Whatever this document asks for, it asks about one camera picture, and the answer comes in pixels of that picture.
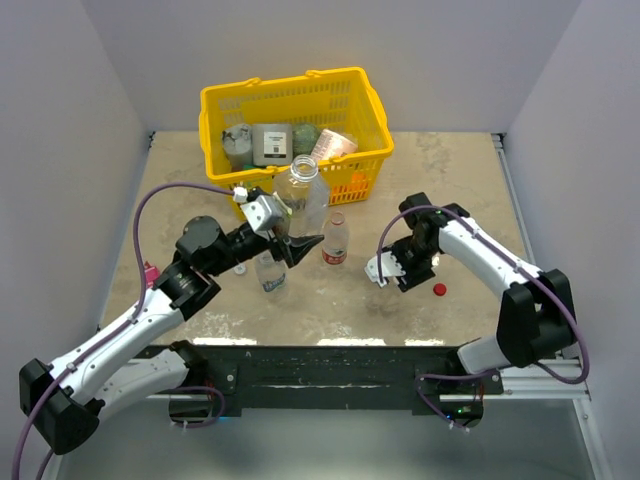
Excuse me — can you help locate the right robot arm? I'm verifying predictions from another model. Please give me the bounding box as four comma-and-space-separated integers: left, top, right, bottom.
365, 193, 579, 393

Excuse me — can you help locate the yellow plastic basket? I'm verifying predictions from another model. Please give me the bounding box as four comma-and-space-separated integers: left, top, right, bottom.
198, 66, 396, 223

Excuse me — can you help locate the pink printed package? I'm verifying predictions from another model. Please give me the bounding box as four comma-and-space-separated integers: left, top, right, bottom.
310, 129, 358, 162

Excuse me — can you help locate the aluminium frame rail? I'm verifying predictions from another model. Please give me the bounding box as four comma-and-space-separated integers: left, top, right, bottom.
37, 132, 612, 480

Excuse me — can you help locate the grey box with label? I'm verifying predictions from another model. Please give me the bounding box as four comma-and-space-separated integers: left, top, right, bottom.
252, 123, 293, 167

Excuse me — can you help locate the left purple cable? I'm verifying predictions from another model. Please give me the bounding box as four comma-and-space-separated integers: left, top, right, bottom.
10, 181, 246, 480

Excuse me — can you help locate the red bottle cap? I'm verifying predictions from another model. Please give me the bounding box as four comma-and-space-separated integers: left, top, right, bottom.
433, 283, 447, 296

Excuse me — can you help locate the orange item in basket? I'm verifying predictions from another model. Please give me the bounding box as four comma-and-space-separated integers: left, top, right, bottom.
329, 172, 369, 205

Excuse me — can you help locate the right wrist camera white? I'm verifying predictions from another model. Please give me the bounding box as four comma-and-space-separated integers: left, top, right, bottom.
364, 250, 405, 288

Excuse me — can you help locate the green round vegetable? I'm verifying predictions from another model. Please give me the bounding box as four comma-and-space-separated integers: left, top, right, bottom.
292, 123, 321, 158

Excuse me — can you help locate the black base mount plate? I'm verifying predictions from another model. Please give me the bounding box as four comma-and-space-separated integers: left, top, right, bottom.
148, 343, 504, 417

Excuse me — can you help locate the red label water bottle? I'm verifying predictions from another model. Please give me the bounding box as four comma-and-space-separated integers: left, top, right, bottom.
322, 211, 349, 265

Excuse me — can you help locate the grey crumpled can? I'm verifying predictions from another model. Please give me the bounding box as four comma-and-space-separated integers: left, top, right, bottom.
221, 123, 253, 171

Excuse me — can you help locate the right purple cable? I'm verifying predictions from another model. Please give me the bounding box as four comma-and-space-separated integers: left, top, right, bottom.
375, 204, 591, 432

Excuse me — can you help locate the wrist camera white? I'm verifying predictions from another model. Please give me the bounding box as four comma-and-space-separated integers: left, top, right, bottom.
232, 186, 287, 233
364, 250, 405, 288

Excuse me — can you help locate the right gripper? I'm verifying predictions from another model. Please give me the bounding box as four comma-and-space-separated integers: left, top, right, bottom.
382, 236, 438, 292

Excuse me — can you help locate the large clear square bottle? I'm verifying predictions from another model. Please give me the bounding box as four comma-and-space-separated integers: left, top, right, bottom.
273, 155, 329, 237

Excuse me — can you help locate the purple cable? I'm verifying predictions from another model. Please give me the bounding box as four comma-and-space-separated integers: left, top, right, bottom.
10, 181, 246, 480
375, 204, 591, 432

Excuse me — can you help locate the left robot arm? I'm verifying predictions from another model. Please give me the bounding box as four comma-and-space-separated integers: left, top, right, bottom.
18, 216, 324, 455

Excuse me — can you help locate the blue label water bottle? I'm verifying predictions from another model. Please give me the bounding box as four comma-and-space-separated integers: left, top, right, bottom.
254, 251, 287, 294

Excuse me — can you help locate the pink snack packet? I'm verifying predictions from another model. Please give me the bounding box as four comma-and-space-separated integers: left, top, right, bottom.
143, 261, 160, 287

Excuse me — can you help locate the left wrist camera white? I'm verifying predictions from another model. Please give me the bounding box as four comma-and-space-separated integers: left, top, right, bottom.
232, 186, 287, 233

